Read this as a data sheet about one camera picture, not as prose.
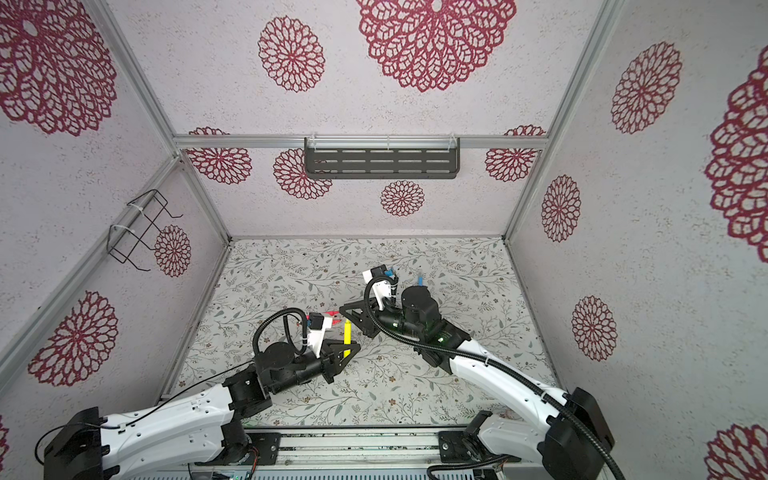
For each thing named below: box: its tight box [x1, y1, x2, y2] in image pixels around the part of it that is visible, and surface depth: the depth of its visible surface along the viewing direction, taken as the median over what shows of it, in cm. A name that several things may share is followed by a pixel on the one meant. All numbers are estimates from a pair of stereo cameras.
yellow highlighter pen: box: [343, 319, 352, 353], surface depth 69 cm
